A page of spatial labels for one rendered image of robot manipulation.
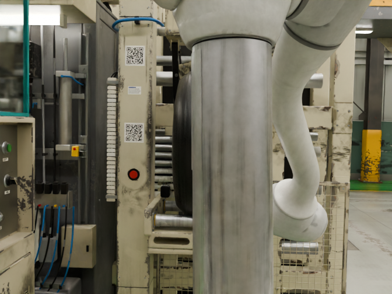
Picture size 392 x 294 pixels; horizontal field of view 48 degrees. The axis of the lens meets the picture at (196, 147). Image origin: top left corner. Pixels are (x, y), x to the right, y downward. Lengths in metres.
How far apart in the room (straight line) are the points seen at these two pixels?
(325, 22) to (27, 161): 1.10
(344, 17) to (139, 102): 1.14
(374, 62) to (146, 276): 9.48
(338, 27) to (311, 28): 0.04
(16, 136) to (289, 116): 0.95
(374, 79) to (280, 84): 10.04
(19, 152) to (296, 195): 0.91
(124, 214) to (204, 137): 1.24
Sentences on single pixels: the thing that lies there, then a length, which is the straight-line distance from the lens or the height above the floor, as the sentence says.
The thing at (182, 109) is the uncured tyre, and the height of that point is 1.30.
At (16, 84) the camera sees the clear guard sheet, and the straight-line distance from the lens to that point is 1.45.
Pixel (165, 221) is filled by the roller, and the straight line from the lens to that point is 1.63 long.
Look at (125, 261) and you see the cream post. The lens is 1.77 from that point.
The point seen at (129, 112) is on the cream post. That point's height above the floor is 1.29.
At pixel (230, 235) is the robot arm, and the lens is 0.51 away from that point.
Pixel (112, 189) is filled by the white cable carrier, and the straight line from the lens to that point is 1.77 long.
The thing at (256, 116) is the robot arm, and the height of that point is 1.27.
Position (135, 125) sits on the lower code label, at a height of 1.25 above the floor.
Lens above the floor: 1.26
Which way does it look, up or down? 3 degrees down
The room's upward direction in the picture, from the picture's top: 1 degrees clockwise
